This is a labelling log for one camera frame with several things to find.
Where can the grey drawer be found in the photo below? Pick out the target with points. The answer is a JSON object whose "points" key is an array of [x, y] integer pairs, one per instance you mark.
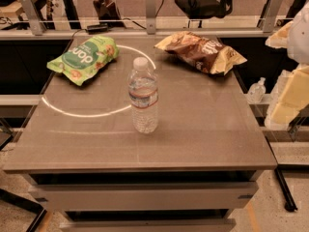
{"points": [[176, 225], [148, 197]]}

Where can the left metal railing bracket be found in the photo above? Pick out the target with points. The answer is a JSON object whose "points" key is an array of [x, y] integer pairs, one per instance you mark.
{"points": [[36, 26]]}

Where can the clear plastic water bottle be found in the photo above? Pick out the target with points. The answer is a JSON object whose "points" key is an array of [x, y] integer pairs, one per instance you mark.
{"points": [[143, 94]]}

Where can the grey upper drawer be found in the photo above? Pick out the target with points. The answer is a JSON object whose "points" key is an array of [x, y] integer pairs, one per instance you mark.
{"points": [[148, 197]]}

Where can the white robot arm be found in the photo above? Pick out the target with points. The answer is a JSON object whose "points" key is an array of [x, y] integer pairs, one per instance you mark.
{"points": [[298, 38]]}

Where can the black power adapter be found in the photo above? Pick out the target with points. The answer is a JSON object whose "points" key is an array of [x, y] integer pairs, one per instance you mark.
{"points": [[91, 29]]}

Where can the metal railing bracket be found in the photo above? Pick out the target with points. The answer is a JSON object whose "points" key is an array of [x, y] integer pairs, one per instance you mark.
{"points": [[268, 21], [150, 17], [36, 26]]}

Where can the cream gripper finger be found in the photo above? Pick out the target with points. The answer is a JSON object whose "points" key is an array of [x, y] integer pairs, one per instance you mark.
{"points": [[280, 38], [288, 97]]}

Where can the clear sanitizer pump bottle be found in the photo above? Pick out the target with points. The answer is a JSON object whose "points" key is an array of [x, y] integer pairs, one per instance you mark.
{"points": [[256, 91]]}

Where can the brown chip bag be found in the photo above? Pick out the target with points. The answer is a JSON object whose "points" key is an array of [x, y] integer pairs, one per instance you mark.
{"points": [[206, 55]]}

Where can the middle metal railing bracket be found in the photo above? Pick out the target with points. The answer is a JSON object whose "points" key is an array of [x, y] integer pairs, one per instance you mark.
{"points": [[150, 17]]}

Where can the grey lower drawer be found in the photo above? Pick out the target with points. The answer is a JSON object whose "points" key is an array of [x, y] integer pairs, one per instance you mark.
{"points": [[176, 225]]}

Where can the right metal railing bracket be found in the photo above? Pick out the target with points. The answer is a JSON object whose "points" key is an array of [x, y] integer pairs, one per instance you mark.
{"points": [[268, 21]]}

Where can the green rice chip bag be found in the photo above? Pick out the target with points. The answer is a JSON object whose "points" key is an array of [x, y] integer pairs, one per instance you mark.
{"points": [[85, 60]]}

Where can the black office chair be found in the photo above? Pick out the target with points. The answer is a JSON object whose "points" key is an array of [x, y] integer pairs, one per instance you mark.
{"points": [[205, 9]]}

